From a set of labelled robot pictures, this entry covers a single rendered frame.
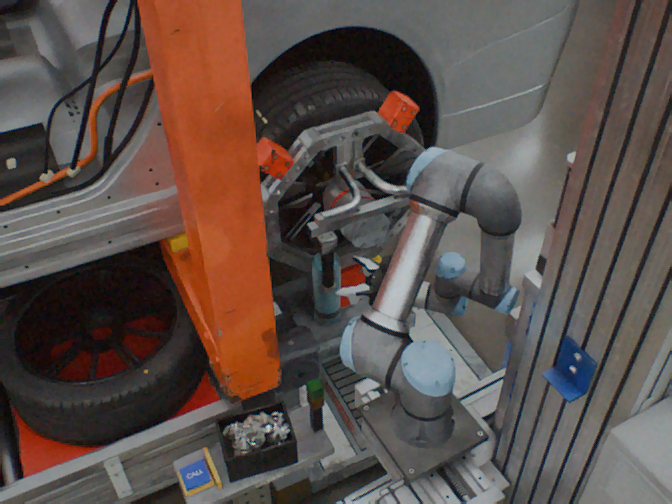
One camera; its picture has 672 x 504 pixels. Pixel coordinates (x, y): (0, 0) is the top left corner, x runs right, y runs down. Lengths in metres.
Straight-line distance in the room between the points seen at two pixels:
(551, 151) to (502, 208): 2.50
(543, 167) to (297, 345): 1.96
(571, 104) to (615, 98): 3.38
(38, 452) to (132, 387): 0.41
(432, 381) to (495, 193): 0.42
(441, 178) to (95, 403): 1.25
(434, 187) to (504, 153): 2.42
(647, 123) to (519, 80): 1.65
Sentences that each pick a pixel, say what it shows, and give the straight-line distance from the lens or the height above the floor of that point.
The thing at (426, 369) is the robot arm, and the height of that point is 1.04.
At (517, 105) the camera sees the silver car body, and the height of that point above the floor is 0.85.
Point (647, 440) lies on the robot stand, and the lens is 1.34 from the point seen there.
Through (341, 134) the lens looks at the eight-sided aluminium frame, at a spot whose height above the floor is 1.11.
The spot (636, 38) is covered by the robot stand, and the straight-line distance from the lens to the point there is 1.06.
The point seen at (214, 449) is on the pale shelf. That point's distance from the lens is 2.18.
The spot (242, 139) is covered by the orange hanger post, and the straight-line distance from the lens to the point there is 1.57.
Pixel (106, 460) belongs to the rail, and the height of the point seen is 0.38.
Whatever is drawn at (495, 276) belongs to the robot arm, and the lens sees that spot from 1.79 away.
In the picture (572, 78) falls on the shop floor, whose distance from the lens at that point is 4.74.
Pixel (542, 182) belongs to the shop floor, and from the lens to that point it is 3.84.
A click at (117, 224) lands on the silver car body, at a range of 2.26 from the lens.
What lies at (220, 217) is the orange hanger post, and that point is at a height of 1.22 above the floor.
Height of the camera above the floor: 2.29
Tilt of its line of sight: 44 degrees down
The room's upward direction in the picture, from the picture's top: 1 degrees counter-clockwise
